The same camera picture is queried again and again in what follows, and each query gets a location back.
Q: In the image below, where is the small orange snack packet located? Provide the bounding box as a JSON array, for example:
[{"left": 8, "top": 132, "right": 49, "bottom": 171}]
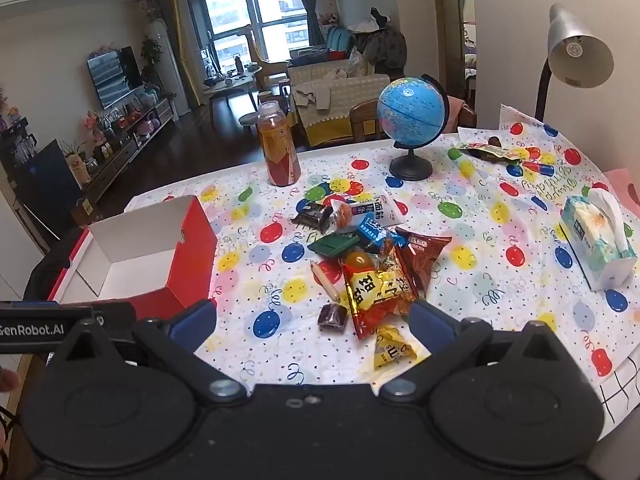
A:
[{"left": 329, "top": 200, "right": 354, "bottom": 231}]

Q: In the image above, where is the grey curtain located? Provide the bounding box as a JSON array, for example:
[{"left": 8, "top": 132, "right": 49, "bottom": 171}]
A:
[{"left": 289, "top": 0, "right": 327, "bottom": 47}]

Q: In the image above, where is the wooden coffee table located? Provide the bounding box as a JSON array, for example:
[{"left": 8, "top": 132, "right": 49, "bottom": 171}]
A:
[{"left": 202, "top": 70, "right": 264, "bottom": 112}]

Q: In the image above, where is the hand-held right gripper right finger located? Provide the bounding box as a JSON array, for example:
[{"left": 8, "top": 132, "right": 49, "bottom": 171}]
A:
[{"left": 377, "top": 299, "right": 572, "bottom": 404}]

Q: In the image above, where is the red and yellow snack packet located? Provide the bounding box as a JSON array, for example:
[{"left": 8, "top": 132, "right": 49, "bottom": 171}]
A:
[{"left": 342, "top": 256, "right": 422, "bottom": 341}]

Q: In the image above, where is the floral tissue pack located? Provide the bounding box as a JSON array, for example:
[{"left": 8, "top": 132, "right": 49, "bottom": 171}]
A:
[{"left": 559, "top": 187, "right": 640, "bottom": 292}]

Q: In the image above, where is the amber drink bottle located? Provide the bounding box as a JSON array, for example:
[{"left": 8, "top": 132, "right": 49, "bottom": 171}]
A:
[{"left": 257, "top": 100, "right": 303, "bottom": 188}]

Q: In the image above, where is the clear bread packet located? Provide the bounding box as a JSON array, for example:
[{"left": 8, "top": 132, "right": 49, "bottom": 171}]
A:
[{"left": 342, "top": 252, "right": 377, "bottom": 275}]

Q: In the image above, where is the white snack packet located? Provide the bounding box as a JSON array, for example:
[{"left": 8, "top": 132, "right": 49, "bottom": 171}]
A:
[{"left": 350, "top": 192, "right": 409, "bottom": 231}]

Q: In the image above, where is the silver desk lamp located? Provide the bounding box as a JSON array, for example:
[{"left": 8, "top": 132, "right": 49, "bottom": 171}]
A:
[{"left": 534, "top": 2, "right": 615, "bottom": 122}]

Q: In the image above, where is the brown snack packet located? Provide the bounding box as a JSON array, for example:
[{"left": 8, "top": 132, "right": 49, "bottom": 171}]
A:
[{"left": 394, "top": 227, "right": 454, "bottom": 302}]

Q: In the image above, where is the person's left hand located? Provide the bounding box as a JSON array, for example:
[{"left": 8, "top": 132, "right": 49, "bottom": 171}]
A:
[{"left": 0, "top": 365, "right": 22, "bottom": 395}]

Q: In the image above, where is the sofa with yellow cover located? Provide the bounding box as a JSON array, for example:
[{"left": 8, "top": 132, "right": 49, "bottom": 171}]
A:
[{"left": 287, "top": 57, "right": 392, "bottom": 149}]

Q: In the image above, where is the small round stool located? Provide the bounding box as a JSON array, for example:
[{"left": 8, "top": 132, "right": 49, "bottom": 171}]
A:
[{"left": 238, "top": 112, "right": 264, "bottom": 137}]

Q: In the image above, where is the television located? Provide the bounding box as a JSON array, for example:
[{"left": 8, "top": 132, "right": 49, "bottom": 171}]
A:
[{"left": 87, "top": 45, "right": 144, "bottom": 110}]

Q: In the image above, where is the black snack packet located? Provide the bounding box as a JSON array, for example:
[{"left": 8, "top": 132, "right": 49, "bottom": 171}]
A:
[{"left": 290, "top": 202, "right": 334, "bottom": 234}]

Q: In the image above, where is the pile of coats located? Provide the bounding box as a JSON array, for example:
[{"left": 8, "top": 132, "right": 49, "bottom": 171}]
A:
[{"left": 349, "top": 7, "right": 407, "bottom": 77}]

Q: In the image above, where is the black jacket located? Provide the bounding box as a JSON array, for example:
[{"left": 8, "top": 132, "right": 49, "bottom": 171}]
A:
[{"left": 24, "top": 229, "right": 92, "bottom": 306}]

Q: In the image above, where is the pencil-shaped wafer stick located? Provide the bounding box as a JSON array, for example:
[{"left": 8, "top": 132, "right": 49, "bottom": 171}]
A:
[{"left": 309, "top": 260, "right": 342, "bottom": 304}]

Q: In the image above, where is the green and red snack packet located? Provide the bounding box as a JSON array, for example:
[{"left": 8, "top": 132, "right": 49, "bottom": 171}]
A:
[{"left": 447, "top": 140, "right": 524, "bottom": 164}]

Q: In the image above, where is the window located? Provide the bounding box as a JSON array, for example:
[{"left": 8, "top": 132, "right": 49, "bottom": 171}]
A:
[{"left": 185, "top": 0, "right": 313, "bottom": 82}]

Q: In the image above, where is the black cabinet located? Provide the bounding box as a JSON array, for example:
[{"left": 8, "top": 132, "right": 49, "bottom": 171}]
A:
[{"left": 0, "top": 131, "right": 84, "bottom": 232}]

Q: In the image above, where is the red and white cardboard box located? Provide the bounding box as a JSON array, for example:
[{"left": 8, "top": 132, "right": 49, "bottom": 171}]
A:
[{"left": 59, "top": 195, "right": 219, "bottom": 312}]

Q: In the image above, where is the purple candy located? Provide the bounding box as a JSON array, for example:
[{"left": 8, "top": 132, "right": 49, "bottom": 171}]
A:
[{"left": 318, "top": 303, "right": 349, "bottom": 333}]

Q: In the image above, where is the pink cloth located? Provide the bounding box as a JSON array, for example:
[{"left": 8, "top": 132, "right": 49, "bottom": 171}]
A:
[{"left": 445, "top": 95, "right": 472, "bottom": 132}]

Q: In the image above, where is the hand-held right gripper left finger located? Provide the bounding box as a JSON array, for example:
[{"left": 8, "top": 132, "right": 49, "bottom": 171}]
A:
[{"left": 47, "top": 299, "right": 251, "bottom": 404}]

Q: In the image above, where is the white standing air conditioner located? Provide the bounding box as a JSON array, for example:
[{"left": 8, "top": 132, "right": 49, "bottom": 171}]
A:
[{"left": 148, "top": 18, "right": 190, "bottom": 117}]

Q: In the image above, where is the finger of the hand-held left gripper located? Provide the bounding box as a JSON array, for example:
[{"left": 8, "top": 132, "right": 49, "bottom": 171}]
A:
[{"left": 0, "top": 301, "right": 137, "bottom": 323}]

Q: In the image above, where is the small yellow snack packet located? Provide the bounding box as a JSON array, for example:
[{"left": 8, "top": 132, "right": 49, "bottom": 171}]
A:
[{"left": 374, "top": 324, "right": 418, "bottom": 371}]

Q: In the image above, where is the wooden chair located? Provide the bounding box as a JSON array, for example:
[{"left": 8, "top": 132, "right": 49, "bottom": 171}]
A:
[{"left": 348, "top": 99, "right": 387, "bottom": 141}]

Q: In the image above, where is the blue desk globe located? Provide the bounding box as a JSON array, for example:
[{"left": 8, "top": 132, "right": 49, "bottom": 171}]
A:
[{"left": 375, "top": 74, "right": 449, "bottom": 182}]

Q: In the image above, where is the blue snack packet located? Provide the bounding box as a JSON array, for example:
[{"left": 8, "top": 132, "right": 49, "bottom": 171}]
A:
[{"left": 357, "top": 212, "right": 402, "bottom": 257}]

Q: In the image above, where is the tv cabinet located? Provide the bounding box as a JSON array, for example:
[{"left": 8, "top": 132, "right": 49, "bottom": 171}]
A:
[{"left": 75, "top": 97, "right": 179, "bottom": 202}]

